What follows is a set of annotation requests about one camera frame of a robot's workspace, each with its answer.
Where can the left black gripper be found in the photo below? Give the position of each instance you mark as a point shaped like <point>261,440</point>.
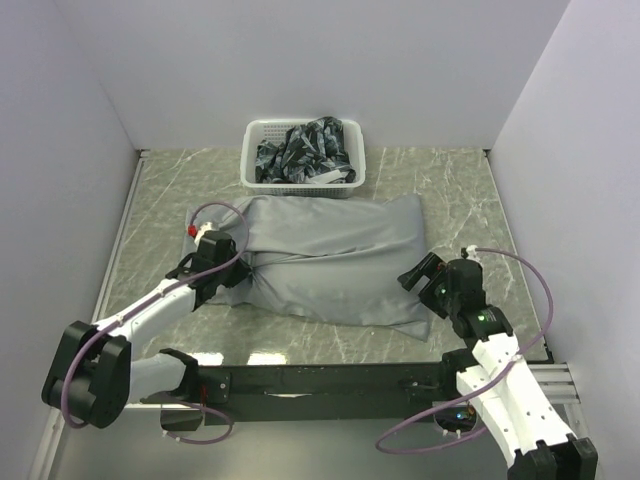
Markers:
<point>242,270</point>

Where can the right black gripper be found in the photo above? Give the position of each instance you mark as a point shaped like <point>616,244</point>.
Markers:
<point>431,266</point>

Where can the grey pillowcase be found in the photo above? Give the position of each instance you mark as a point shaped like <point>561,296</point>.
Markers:
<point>334,261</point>

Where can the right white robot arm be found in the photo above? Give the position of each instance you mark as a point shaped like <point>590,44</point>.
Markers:
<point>491,375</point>

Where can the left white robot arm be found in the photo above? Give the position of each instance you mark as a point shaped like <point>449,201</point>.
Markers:
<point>93,374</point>

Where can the white plastic basket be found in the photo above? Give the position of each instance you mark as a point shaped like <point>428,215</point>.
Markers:
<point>274,130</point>

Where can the dark patterned cloth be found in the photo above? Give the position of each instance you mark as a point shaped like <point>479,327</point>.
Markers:
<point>311,153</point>

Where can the black base beam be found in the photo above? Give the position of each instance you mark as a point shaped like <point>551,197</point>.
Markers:
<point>253,393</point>

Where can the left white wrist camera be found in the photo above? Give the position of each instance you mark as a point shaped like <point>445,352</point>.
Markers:
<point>196,233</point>

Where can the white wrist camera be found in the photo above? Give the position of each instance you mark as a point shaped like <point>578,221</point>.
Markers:
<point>470,252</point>
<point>196,233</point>

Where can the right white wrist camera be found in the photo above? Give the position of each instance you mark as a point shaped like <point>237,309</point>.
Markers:
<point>470,252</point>

